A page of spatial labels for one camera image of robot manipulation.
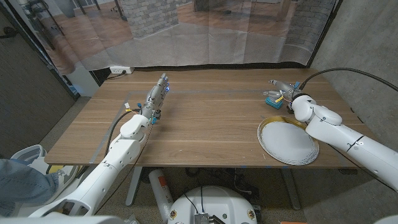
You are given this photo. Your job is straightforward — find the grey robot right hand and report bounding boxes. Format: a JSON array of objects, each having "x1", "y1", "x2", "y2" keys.
[{"x1": 263, "y1": 79, "x2": 302, "y2": 103}]

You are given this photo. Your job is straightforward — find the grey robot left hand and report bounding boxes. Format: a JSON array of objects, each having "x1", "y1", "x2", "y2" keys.
[{"x1": 141, "y1": 73, "x2": 170, "y2": 118}]

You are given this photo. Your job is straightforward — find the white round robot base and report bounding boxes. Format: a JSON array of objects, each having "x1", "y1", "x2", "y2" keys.
[{"x1": 167, "y1": 185, "x2": 258, "y2": 224}]

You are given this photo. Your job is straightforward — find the white paper plate gold rim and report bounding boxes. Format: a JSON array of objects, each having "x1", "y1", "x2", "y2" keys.
[{"x1": 257, "y1": 116, "x2": 320, "y2": 166}]

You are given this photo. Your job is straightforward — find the white power strip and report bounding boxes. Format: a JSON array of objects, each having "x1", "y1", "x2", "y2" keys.
[{"x1": 109, "y1": 65, "x2": 135, "y2": 75}]

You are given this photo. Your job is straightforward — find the printed room scene backdrop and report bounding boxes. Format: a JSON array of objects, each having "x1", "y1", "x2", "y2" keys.
[{"x1": 6, "y1": 0, "x2": 338, "y2": 75}]

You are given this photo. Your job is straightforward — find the grey table leg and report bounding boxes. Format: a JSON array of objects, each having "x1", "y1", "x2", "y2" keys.
[
  {"x1": 125, "y1": 166, "x2": 144, "y2": 207},
  {"x1": 281, "y1": 167, "x2": 302, "y2": 211}
]

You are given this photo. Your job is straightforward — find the white roll with orange label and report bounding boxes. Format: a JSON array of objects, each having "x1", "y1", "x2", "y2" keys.
[{"x1": 148, "y1": 169, "x2": 174, "y2": 223}]

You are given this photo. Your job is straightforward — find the metal electronics box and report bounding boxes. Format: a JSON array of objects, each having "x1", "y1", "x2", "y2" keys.
[{"x1": 194, "y1": 213, "x2": 226, "y2": 224}]

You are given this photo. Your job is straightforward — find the white plastic stool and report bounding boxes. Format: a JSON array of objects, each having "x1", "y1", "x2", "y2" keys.
[{"x1": 11, "y1": 144, "x2": 47, "y2": 167}]

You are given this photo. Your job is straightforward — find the person in blue jeans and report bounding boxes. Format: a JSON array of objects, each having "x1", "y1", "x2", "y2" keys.
[{"x1": 0, "y1": 158, "x2": 60, "y2": 217}]

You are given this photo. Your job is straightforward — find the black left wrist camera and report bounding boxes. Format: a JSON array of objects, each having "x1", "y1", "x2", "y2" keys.
[{"x1": 150, "y1": 110, "x2": 162, "y2": 125}]

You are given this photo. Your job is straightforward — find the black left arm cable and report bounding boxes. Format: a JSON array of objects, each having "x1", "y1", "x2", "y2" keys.
[{"x1": 105, "y1": 108, "x2": 141, "y2": 156}]

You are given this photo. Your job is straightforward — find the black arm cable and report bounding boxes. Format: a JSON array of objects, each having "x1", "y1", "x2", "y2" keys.
[
  {"x1": 298, "y1": 67, "x2": 398, "y2": 93},
  {"x1": 105, "y1": 108, "x2": 141, "y2": 156}
]

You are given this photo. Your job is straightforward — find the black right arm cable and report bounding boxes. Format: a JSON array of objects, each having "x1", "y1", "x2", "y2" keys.
[{"x1": 298, "y1": 67, "x2": 398, "y2": 93}]

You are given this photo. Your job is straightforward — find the dark backdrop stand frame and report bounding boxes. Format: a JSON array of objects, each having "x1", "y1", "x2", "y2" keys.
[{"x1": 306, "y1": 0, "x2": 345, "y2": 68}]

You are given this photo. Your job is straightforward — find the black door handle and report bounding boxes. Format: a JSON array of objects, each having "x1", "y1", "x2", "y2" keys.
[{"x1": 0, "y1": 26, "x2": 19, "y2": 40}]

